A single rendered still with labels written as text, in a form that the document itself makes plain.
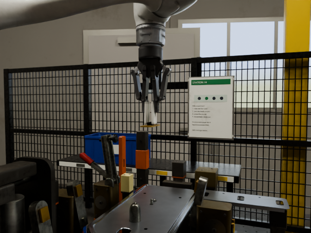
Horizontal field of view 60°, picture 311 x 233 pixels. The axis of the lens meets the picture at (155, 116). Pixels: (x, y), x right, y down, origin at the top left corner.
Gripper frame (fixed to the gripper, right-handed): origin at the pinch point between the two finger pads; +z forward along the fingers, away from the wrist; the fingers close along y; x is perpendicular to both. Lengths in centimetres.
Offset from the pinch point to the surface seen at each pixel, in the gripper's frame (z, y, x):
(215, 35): -80, -11, 230
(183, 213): 29.5, 11.1, -2.0
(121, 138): 10.0, -15.2, 9.4
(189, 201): 29.4, 10.7, 7.6
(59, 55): -60, -187, 185
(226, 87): -11, 18, 55
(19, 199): 18.8, -18.9, -32.8
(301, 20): -40, 49, 58
